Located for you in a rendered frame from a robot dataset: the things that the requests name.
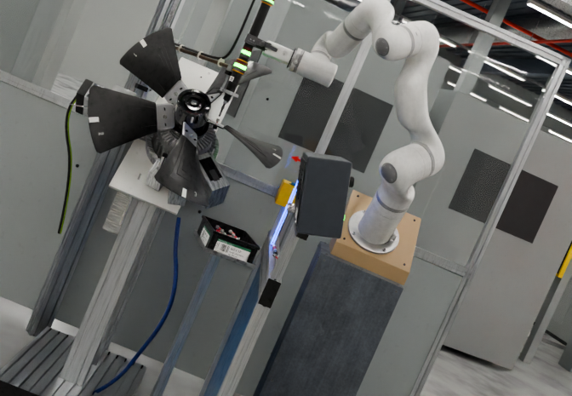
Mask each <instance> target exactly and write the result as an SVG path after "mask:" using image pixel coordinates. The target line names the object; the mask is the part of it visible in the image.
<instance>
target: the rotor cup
mask: <svg viewBox="0 0 572 396"><path fill-rule="evenodd" d="M192 100H195V101H196V102H197V104H196V105H195V106H194V105H193V104H192ZM176 105H177V109H176V111H175V108H174V128H172V129H170V130H171V131H172V132H173V133H174V134H175V135H176V136H178V137H180V136H181V129H182V121H184V122H186V123H187V124H188V125H189V126H190V128H191V129H192V130H193V131H194V132H195V133H196V134H197V139H200V138H202V137H203V136H205V134H206V133H207V131H208V129H209V123H206V121H209V120H208V115H209V111H210V109H211V101H210V99H209V97H208V96H207V95H206V94H205V93H204V92H203V91H201V90H198V89H186V90H184V91H182V92H181V93H180V94H179V95H178V97H177V100H176V104H175V107H176ZM192 118H194V119H193V122H192V123H191V120H192Z"/></svg>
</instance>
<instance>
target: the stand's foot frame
mask: <svg viewBox="0 0 572 396"><path fill-rule="evenodd" d="M75 338H76V337H73V336H69V335H67V334H65V333H63V332H60V331H58V330H55V329H52V328H50V327H48V326H47V327H46V328H45V329H44V330H43V331H42V332H41V333H40V334H39V335H38V336H36V337H35V338H34V339H33V340H32V341H31V342H30V343H29V344H28V345H27V346H26V347H24V348H23V349H22V350H21V351H20V352H19V353H18V354H17V355H16V356H15V357H14V358H12V359H11V360H10V361H9V362H8V363H7V364H6V365H5V366H4V367H3V368H2V369H1V370H0V396H134V394H135V392H136V390H137V388H138V386H139V385H140V382H141V379H142V377H143V375H144V373H145V371H146V366H144V365H142V364H138V363H136V362H134V363H133V365H132V366H131V367H130V368H129V370H128V371H127V372H126V373H125V374H124V375H123V376H122V377H121V378H120V379H119V380H117V381H116V382H115V383H113V384H112V385H111V386H110V387H108V388H106V389H105V390H103V391H101V392H100V393H94V395H92V393H93V391H94V390H96V389H98V388H100V387H102V386H104V385H105V384H107V383H108V382H109V381H111V380H112V379H113V378H115V377H116V376H117V375H118V374H120V373H121V372H122V371H123V369H124V368H125V367H126V366H127V365H128V363H129V362H130V361H131V360H130V359H126V358H124V357H122V356H119V355H117V354H115V353H111V352H109V351H107V350H105V349H104V351H103V353H102V355H101V358H100V361H99V363H98V364H97V365H93V364H92V365H91V368H90V370H89V373H88V375H87V378H86V380H85V383H84V384H83V385H82V386H78V385H77V384H76V386H75V387H74V388H72V387H73V385H74V383H72V382H69V381H66V382H65V383H64V380H65V379H61V378H60V373H61V372H62V369H63V367H64V364H65V362H66V359H67V357H68V354H69V352H70V350H71V348H72V344H73V342H74V340H75Z"/></svg>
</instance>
